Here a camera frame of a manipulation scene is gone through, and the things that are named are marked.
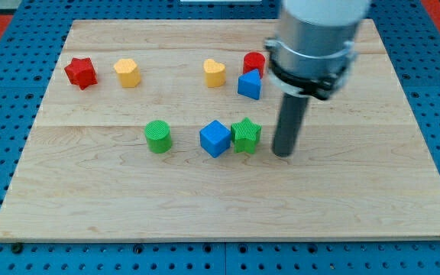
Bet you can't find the yellow heart block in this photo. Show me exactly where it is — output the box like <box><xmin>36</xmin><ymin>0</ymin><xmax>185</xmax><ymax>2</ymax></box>
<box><xmin>203</xmin><ymin>59</ymin><xmax>226</xmax><ymax>88</ymax></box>

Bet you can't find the red star block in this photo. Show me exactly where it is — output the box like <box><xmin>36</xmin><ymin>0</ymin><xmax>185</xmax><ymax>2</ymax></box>
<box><xmin>64</xmin><ymin>57</ymin><xmax>98</xmax><ymax>90</ymax></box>

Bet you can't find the green star block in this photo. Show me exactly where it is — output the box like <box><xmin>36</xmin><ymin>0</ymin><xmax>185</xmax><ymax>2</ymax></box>
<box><xmin>231</xmin><ymin>117</ymin><xmax>262</xmax><ymax>154</ymax></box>

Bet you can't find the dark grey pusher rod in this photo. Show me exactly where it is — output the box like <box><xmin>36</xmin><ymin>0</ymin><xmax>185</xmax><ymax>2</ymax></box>
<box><xmin>271</xmin><ymin>94</ymin><xmax>309</xmax><ymax>157</ymax></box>

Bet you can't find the light wooden board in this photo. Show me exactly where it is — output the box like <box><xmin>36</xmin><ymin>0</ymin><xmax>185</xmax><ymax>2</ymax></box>
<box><xmin>0</xmin><ymin>20</ymin><xmax>440</xmax><ymax>243</ymax></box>

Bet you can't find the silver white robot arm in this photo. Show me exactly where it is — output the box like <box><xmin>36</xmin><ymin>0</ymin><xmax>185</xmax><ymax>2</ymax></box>
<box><xmin>264</xmin><ymin>0</ymin><xmax>370</xmax><ymax>100</ymax></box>

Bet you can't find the blue triangle block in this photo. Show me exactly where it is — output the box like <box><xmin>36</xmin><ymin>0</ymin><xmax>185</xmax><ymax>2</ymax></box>
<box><xmin>237</xmin><ymin>69</ymin><xmax>261</xmax><ymax>100</ymax></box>

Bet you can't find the blue cube block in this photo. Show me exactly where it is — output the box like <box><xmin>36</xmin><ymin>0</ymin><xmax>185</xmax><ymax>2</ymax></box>
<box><xmin>199</xmin><ymin>120</ymin><xmax>231</xmax><ymax>158</ymax></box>

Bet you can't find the yellow hexagon block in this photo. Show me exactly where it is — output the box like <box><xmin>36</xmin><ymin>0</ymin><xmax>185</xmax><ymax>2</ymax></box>
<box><xmin>113</xmin><ymin>59</ymin><xmax>141</xmax><ymax>88</ymax></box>

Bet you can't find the red cylinder block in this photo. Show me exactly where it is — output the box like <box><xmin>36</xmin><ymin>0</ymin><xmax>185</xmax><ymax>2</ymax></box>
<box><xmin>242</xmin><ymin>52</ymin><xmax>266</xmax><ymax>79</ymax></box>

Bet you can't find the green cylinder block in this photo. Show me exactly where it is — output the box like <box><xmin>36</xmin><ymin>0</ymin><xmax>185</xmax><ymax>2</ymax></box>
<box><xmin>144</xmin><ymin>120</ymin><xmax>172</xmax><ymax>154</ymax></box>

